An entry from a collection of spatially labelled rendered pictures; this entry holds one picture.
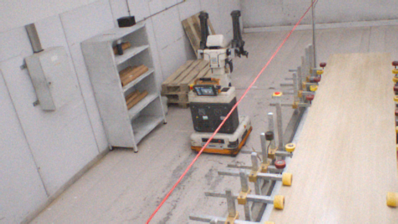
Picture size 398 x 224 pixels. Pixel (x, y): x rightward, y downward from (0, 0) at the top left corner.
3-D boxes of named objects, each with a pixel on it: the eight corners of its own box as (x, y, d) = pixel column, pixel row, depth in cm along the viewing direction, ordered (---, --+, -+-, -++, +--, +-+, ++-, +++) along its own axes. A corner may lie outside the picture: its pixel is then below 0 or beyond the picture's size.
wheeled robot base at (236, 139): (237, 156, 475) (235, 138, 465) (190, 152, 502) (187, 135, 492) (253, 130, 530) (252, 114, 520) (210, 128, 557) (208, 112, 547)
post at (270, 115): (272, 165, 325) (267, 112, 305) (273, 163, 328) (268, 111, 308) (276, 165, 323) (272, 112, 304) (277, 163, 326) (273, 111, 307)
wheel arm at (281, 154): (240, 154, 327) (240, 150, 326) (242, 152, 330) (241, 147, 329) (293, 158, 309) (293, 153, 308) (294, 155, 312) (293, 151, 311)
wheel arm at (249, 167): (227, 168, 307) (227, 163, 306) (229, 166, 310) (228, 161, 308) (283, 173, 289) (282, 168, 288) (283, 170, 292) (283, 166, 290)
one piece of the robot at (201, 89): (222, 99, 461) (216, 86, 445) (194, 99, 476) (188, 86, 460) (224, 92, 467) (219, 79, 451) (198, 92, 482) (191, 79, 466)
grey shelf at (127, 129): (109, 150, 549) (79, 42, 486) (142, 122, 622) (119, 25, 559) (136, 153, 530) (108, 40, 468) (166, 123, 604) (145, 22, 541)
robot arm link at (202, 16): (196, 13, 492) (203, 12, 487) (201, 12, 503) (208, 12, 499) (199, 49, 503) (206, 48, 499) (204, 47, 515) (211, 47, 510)
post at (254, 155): (257, 210, 287) (250, 154, 268) (258, 207, 290) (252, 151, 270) (261, 211, 286) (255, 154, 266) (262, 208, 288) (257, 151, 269)
